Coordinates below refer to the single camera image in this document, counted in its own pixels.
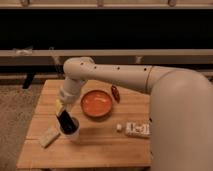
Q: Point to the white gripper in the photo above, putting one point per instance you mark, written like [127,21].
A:
[69,92]

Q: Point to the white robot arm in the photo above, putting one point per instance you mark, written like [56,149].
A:
[181,108]

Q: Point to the white ceramic cup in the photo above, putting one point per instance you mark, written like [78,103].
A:
[73,135]

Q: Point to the white rectangular block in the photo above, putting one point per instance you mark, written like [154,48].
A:
[50,135]

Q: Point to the orange bowl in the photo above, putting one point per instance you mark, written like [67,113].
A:
[96,103]

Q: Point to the dark red oblong object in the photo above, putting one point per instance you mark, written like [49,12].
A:
[115,93]

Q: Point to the small white cube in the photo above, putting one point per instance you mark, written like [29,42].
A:
[119,127]

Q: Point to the long metal rail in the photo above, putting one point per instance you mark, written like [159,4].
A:
[141,56]

